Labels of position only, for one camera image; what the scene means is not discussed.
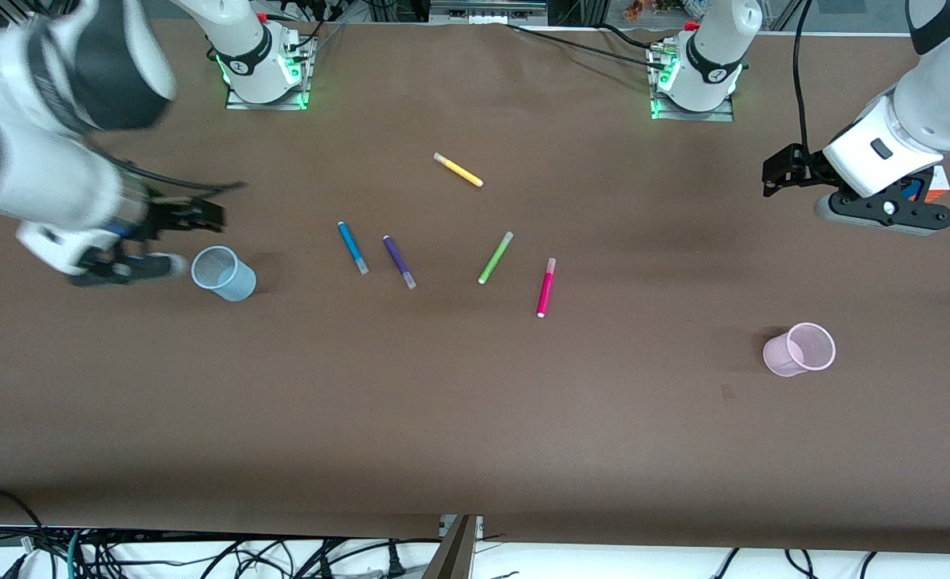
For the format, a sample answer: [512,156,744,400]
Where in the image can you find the blue marker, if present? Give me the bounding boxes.
[337,221,370,276]

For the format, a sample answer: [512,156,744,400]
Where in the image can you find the pink marker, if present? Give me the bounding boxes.
[536,257,557,319]

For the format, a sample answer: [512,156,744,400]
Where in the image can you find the colourful puzzle cube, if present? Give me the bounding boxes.
[901,165,950,203]

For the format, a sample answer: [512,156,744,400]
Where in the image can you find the translucent blue plastic cup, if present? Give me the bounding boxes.
[191,245,257,303]

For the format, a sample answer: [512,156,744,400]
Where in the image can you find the translucent pink plastic cup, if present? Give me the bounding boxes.
[763,322,837,378]

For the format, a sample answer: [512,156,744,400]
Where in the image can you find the purple marker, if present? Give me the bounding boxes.
[383,235,417,290]

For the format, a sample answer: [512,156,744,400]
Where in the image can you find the yellow marker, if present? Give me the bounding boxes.
[433,152,484,188]

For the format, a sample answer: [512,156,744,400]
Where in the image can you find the green marker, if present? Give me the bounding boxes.
[477,231,515,285]

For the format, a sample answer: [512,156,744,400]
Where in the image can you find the brown table cover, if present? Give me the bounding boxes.
[0,20,950,554]

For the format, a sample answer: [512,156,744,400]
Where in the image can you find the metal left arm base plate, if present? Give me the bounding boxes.
[649,40,735,122]

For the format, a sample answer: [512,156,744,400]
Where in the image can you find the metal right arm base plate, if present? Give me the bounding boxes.
[224,36,312,112]

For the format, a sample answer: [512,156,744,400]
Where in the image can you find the black cable on table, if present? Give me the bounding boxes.
[507,23,662,67]
[595,23,670,53]

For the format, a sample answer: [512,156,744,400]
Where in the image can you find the aluminium frame bar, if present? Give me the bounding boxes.
[429,0,549,26]

